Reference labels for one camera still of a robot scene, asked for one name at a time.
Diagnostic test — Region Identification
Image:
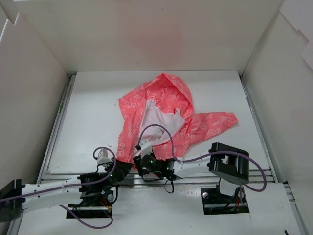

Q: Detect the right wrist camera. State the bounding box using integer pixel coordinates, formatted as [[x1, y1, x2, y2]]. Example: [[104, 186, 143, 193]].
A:
[[135, 140, 153, 156]]

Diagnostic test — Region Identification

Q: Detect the aluminium front rail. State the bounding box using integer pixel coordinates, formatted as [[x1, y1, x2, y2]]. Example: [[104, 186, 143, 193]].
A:
[[39, 167, 279, 187]]

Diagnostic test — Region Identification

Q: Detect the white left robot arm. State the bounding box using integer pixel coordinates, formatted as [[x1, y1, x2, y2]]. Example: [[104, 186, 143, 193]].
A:
[[0, 161, 133, 222]]

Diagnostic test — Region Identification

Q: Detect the purple cable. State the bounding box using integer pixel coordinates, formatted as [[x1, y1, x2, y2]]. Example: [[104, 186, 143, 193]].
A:
[[137, 124, 268, 192], [0, 146, 116, 229]]

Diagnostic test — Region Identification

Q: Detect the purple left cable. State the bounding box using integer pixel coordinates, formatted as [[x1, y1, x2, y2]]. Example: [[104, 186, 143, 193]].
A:
[[0, 146, 116, 229]]

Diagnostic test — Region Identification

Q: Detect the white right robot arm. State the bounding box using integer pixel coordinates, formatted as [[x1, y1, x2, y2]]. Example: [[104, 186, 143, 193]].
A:
[[133, 141, 249, 185]]

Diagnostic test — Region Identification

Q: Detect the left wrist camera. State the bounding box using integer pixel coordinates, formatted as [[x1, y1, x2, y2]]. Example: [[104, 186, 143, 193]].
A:
[[97, 148, 113, 167]]

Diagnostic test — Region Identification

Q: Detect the pink patterned jacket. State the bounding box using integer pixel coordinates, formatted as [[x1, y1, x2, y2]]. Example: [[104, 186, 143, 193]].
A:
[[116, 73, 238, 162]]

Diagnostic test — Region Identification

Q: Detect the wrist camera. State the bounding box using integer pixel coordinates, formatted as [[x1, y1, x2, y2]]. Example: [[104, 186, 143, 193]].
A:
[[135, 140, 153, 156], [97, 148, 113, 167]]

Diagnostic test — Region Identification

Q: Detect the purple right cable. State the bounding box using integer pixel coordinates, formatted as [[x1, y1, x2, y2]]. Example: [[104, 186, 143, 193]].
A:
[[137, 124, 268, 192]]

